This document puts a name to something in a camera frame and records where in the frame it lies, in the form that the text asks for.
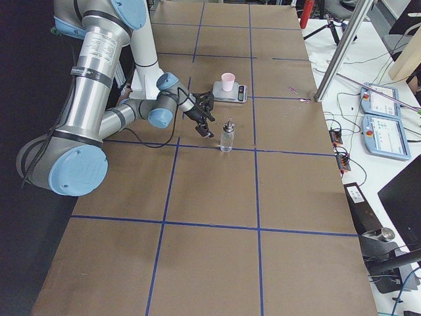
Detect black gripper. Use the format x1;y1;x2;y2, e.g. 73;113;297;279
186;98;215;138

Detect glass sauce bottle metal spout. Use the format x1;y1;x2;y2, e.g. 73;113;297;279
220;117;235;152

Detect pink paper cup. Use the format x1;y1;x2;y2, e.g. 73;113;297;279
221;72;235;92

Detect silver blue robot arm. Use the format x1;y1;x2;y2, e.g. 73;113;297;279
16;1;213;196

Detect silver digital kitchen scale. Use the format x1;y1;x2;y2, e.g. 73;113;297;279
212;81;247;103

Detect orange black connector block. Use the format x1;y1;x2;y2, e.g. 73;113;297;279
329;128;351;174

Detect red fire extinguisher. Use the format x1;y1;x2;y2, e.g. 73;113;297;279
300;0;314;30

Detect upper blue teach pendant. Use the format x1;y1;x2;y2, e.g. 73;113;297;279
360;82;401;118

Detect blue teach pendant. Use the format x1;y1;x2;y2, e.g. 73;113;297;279
360;82;401;118
362;115;411;161

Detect lower blue teach pendant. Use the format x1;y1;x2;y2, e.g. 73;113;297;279
362;115;411;161

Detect black box with label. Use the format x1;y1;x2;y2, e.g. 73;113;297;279
343;182;383;235

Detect black monitor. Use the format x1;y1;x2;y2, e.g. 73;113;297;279
378;157;421;250

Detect wooden beam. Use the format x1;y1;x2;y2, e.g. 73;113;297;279
389;28;421;80

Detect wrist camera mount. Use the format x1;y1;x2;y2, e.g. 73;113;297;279
192;91;214;112

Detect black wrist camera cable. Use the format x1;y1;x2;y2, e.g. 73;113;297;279
121;77;198;149

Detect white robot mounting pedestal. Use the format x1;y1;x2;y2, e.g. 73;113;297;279
115;1;163;99

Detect black camera tripod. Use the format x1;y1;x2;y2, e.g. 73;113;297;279
303;13;351;45

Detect aluminium frame post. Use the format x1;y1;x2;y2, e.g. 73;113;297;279
314;0;373;102

